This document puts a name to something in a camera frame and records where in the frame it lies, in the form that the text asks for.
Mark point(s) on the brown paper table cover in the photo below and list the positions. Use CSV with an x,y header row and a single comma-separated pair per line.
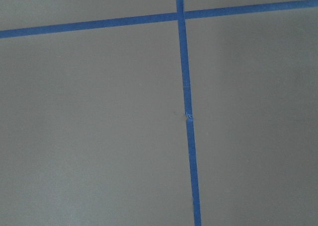
x,y
158,112

